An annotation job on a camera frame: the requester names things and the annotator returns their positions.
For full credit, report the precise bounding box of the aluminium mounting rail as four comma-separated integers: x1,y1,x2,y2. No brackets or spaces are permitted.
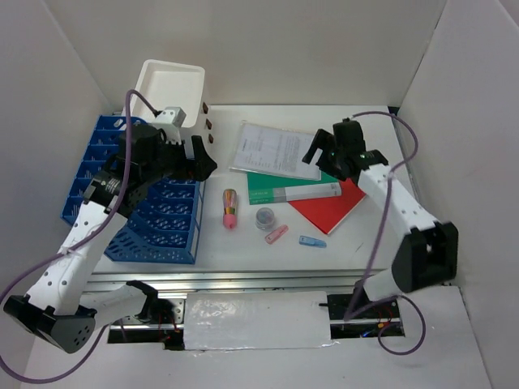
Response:
85,270,363,293

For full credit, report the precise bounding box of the white cover panel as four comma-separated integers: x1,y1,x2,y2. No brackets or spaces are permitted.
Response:
183,292,332,351

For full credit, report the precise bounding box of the blue plastic file organizer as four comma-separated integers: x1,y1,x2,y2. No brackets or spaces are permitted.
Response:
61,116,204,265

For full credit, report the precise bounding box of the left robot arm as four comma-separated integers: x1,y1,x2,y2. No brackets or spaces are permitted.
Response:
3,123,217,353

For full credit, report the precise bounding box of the red file folder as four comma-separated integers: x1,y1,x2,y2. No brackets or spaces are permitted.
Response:
290,179,365,235

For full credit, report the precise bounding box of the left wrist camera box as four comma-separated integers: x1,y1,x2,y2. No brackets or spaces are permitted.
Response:
152,107,187,128

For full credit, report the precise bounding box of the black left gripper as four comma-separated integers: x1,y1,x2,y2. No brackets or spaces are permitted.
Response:
141,133,217,186

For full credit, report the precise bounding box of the green clip file folder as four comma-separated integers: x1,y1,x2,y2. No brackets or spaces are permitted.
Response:
247,173,342,205

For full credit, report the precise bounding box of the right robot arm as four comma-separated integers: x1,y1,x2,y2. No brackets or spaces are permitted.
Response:
302,119,459,319

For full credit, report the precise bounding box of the white foam drawer box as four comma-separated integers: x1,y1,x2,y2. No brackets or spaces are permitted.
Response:
135,59,215,151

